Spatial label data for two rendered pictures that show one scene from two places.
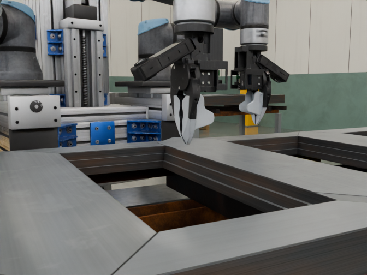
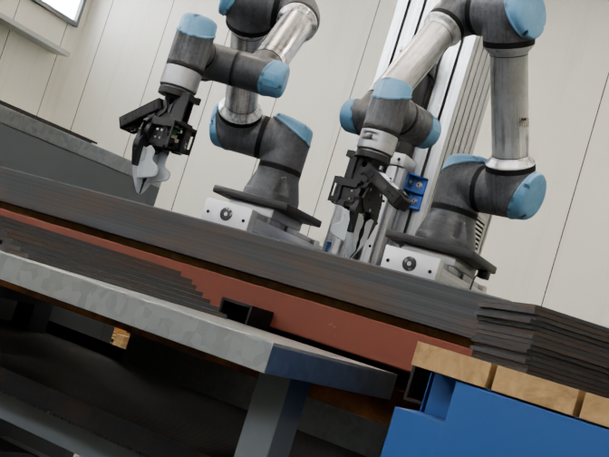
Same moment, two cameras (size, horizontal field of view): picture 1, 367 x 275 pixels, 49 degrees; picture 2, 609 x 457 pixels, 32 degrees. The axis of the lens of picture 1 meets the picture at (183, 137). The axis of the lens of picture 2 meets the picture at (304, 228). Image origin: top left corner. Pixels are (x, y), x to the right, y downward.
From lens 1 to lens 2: 1.99 m
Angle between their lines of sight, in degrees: 62
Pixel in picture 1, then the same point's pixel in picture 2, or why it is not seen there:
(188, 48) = (154, 106)
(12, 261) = not seen: outside the picture
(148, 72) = (122, 121)
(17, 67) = (256, 182)
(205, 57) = (169, 116)
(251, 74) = (341, 183)
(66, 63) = not seen: hidden behind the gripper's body
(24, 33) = (280, 148)
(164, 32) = (461, 173)
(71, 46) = not seen: hidden behind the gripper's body
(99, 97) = (365, 253)
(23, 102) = (216, 206)
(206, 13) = (169, 77)
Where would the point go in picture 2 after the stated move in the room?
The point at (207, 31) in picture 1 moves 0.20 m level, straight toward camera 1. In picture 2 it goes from (167, 92) to (68, 53)
